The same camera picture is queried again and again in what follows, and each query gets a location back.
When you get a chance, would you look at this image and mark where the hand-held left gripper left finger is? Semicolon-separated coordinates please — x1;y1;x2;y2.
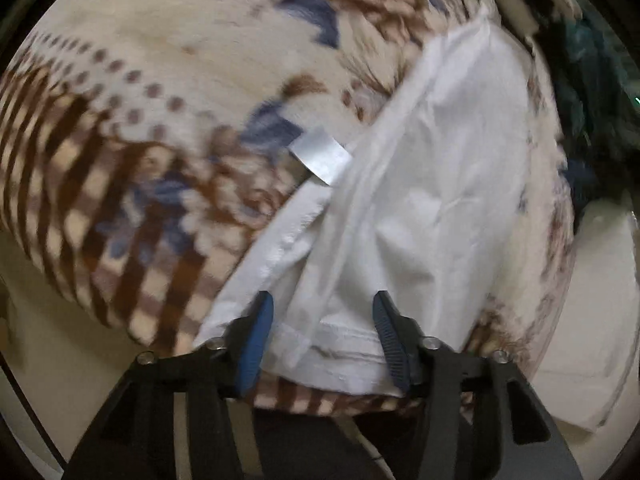
61;290;275;480

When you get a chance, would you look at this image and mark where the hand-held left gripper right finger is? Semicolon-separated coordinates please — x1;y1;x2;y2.
372;290;584;480

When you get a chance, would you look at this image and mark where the white small garment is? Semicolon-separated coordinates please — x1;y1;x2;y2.
192;7;532;396

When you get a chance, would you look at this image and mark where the white folded cloth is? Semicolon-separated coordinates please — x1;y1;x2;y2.
532;205;640;433

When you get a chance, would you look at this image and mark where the brown blue patterned blanket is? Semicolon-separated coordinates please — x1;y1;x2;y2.
0;0;576;417

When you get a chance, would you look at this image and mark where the dark teal cloth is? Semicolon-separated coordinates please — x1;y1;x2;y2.
542;15;640;211

